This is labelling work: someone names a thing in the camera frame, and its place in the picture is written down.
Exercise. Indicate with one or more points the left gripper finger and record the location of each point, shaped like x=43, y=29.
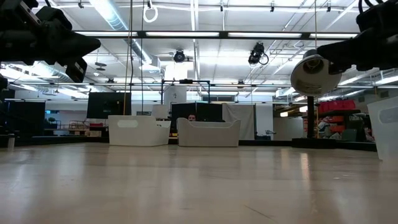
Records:
x=84, y=46

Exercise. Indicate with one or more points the clear plastic bin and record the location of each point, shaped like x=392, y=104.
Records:
x=385, y=140

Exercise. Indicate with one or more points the black partition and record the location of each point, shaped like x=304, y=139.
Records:
x=208, y=110
x=31, y=118

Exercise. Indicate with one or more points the shelf with red bins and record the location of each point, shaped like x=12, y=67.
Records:
x=337, y=105

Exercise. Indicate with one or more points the black overhead camera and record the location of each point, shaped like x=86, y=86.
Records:
x=179, y=56

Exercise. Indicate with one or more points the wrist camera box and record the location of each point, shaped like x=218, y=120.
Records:
x=54, y=18
x=377, y=20

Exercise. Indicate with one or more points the wooden cart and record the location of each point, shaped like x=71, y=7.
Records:
x=81, y=127

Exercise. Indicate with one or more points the silver ceiling duct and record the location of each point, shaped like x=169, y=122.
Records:
x=37, y=73
x=136, y=49

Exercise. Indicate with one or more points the black desk lamp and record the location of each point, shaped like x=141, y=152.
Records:
x=311, y=77

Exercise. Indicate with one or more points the black light bar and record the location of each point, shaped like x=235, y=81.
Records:
x=224, y=35

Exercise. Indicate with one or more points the person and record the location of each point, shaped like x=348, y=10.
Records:
x=192, y=117

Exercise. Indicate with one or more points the grey curtain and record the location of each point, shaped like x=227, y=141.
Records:
x=239, y=118

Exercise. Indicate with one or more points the silver can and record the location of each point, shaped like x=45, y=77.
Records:
x=11, y=141

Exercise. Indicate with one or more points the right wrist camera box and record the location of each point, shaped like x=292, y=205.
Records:
x=377, y=20

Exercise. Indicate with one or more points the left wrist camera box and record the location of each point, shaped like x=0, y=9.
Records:
x=54, y=18

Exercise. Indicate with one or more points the black monitor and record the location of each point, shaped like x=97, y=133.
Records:
x=105, y=105

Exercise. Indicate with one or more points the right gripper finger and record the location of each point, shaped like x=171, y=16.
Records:
x=342, y=51

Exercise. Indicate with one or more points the white plastic bin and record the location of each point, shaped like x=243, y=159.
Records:
x=140, y=137

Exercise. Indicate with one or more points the grey plastic bin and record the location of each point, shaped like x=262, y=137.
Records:
x=208, y=137

